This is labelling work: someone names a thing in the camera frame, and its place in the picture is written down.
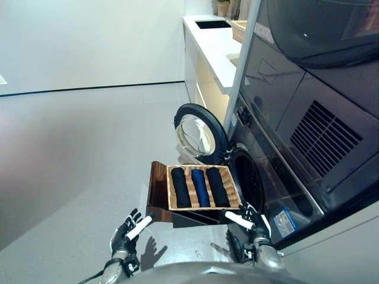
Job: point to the white counter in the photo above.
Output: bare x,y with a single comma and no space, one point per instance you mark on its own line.
213,56

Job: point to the blue energy label sticker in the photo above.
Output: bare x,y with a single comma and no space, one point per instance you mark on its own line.
285,222

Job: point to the blue cloth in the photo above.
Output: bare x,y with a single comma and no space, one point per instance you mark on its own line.
201,189

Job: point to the round glass washer door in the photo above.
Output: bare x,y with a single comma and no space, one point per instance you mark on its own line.
194,133

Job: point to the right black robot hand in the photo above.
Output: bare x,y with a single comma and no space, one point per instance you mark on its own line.
259,227

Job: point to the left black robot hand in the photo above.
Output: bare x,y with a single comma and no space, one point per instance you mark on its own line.
122,236

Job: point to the black stacked dryer unit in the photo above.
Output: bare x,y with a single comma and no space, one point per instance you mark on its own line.
284,77

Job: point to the brown wooden stool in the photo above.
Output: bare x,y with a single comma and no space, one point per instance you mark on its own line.
158,189

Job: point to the small wicker basket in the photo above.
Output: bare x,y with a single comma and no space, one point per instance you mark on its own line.
239,29

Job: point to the beige plant pot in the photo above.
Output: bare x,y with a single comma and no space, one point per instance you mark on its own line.
223,7

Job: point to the black rectangular countertop inset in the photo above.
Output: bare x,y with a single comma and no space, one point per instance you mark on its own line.
213,24

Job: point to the black cloth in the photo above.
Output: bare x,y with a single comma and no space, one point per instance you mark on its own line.
218,189
181,189

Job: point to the grey robot torso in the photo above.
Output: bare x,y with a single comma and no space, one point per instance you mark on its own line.
207,273

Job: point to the rectangular wicker basket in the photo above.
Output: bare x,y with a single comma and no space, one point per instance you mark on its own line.
194,204

